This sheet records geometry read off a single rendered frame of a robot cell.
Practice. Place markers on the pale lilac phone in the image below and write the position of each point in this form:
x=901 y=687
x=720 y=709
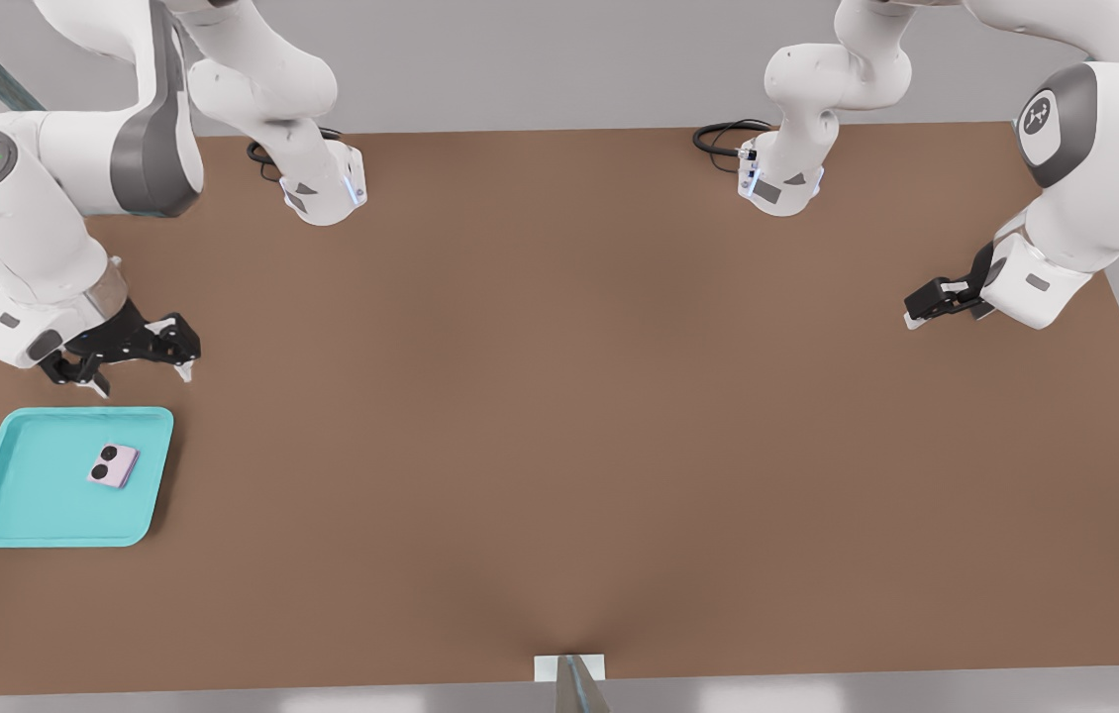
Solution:
x=113 y=465

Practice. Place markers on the pale blue-green tray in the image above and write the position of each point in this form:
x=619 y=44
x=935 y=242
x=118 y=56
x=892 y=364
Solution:
x=35 y=500

